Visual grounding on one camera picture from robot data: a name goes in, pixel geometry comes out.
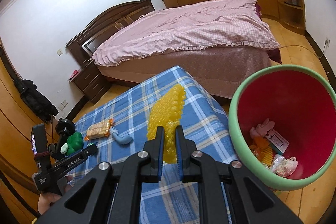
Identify red bin with green rim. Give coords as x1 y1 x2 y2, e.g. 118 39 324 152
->
228 65 335 191

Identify dark wooden nightstand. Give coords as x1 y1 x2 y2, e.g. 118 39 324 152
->
70 60 112 105

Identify green clover toy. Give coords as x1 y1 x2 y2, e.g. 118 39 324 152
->
60 132 84 156

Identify black suction mount stand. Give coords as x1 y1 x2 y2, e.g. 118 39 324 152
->
47 118 75 161

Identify white glove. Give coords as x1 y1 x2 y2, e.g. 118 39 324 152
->
249 119 275 139

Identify blue plaid table blanket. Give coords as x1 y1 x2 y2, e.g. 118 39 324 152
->
71 66 237 223

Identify wooden wardrobe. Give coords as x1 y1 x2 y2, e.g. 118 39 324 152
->
0 40 61 224

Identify black jacket hanging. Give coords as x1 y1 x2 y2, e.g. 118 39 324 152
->
14 79 59 123

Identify pink bed cover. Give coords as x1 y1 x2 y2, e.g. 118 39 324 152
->
92 0 280 67

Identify orange snack cracker packet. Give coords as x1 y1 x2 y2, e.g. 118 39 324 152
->
84 119 113 141

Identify light blue curved tube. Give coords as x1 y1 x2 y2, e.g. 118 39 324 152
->
109 127 133 145

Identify person's left hand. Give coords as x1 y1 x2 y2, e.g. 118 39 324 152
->
38 175 73 215

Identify dark wooden bed frame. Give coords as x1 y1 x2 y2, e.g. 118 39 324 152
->
66 0 154 67

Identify white teal medicine box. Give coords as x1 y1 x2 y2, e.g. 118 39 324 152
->
265 129 289 155

